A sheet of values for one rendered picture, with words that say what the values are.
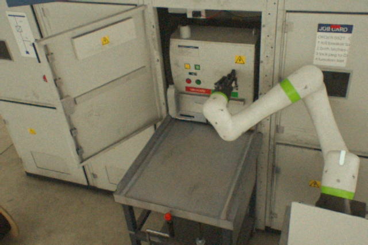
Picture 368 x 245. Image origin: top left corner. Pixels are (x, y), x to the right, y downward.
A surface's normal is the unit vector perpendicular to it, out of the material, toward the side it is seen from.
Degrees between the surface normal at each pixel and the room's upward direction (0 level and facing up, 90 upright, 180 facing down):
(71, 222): 0
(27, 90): 90
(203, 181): 0
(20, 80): 90
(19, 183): 0
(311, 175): 90
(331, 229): 90
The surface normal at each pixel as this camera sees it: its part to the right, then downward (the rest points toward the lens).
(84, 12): -0.35, 0.55
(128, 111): 0.69, 0.36
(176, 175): -0.07, -0.82
